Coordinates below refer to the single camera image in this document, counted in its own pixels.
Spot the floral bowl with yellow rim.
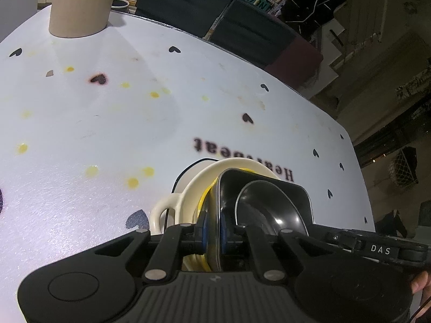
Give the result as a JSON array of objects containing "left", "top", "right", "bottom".
[{"left": 183, "top": 166, "right": 270, "bottom": 273}]

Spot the black cable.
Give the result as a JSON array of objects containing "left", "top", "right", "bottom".
[{"left": 408, "top": 295, "right": 431, "bottom": 323}]

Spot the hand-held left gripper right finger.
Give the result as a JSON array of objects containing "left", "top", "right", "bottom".
[{"left": 220, "top": 224, "right": 324, "bottom": 281}]

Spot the cream ceramic bowl with handles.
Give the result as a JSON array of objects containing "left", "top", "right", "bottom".
[{"left": 150, "top": 157, "right": 290, "bottom": 273}]

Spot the beige ribbed canister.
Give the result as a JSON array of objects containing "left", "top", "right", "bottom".
[{"left": 49, "top": 0, "right": 120, "bottom": 38}]

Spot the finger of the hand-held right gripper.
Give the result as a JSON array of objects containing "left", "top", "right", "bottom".
[{"left": 312, "top": 225, "right": 367, "bottom": 251}]

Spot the black garment with white lines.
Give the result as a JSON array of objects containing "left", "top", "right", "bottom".
[{"left": 281, "top": 0, "right": 347, "bottom": 39}]

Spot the net basket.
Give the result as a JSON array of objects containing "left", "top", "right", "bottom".
[{"left": 387, "top": 146, "right": 420, "bottom": 186}]

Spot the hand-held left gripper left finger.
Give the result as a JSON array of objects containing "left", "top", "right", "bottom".
[{"left": 94, "top": 213, "right": 207, "bottom": 284}]

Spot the round steel bowl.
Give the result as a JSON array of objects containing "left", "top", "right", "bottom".
[{"left": 235, "top": 180, "right": 308, "bottom": 239}]

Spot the person's right hand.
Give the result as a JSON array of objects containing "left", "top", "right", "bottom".
[{"left": 411, "top": 271, "right": 431, "bottom": 299}]

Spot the white square plate black rim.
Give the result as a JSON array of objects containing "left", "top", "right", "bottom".
[{"left": 171, "top": 157, "right": 216, "bottom": 196}]

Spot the large rectangular steel tray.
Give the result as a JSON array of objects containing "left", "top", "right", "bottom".
[{"left": 207, "top": 168, "right": 315, "bottom": 273}]

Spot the maroon chair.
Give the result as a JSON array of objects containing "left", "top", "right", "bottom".
[{"left": 264, "top": 34, "right": 324, "bottom": 91}]

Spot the white perforated metal pole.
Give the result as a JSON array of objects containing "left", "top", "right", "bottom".
[{"left": 205, "top": 0, "right": 244, "bottom": 38}]

